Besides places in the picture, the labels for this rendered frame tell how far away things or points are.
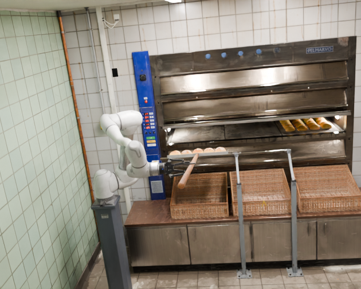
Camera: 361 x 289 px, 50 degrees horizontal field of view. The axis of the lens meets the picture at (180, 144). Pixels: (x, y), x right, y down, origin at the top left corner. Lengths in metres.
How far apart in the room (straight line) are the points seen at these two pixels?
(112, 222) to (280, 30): 2.30
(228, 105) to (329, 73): 0.99
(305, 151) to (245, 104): 0.79
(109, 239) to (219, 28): 2.15
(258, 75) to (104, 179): 1.78
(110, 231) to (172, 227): 0.68
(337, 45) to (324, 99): 0.51
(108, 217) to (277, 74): 2.06
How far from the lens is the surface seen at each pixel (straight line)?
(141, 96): 3.94
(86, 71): 4.07
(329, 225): 3.92
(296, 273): 4.05
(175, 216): 3.87
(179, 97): 3.93
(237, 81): 3.89
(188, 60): 3.88
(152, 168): 2.50
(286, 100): 3.99
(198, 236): 3.85
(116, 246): 3.50
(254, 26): 3.86
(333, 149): 4.22
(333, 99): 4.08
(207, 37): 3.84
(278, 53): 3.92
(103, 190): 3.29
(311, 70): 3.99
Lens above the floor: 2.38
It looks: 17 degrees down
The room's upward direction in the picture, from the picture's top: 6 degrees counter-clockwise
